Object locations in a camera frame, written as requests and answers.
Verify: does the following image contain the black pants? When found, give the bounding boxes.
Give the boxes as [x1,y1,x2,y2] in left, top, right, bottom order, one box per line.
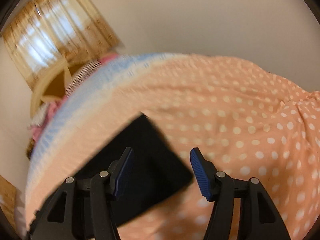
[75,114,193,226]

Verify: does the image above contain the beige curtain behind headboard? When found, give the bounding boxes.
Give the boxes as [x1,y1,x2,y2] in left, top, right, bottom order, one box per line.
[2,0,120,89]

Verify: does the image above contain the pink blue patterned bedspread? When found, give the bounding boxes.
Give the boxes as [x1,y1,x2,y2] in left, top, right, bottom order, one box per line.
[25,54,319,239]

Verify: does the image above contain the brown wooden furniture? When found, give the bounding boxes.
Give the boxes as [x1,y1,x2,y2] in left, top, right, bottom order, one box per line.
[0,176,16,231]

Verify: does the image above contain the pink folded blanket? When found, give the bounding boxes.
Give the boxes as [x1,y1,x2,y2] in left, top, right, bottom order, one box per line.
[29,52,118,141]

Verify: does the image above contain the brown furry item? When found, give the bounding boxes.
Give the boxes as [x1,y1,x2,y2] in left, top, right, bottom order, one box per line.
[25,138,35,160]

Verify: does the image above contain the cream wooden headboard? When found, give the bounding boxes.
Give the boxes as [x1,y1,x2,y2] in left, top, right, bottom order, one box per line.
[30,60,101,118]

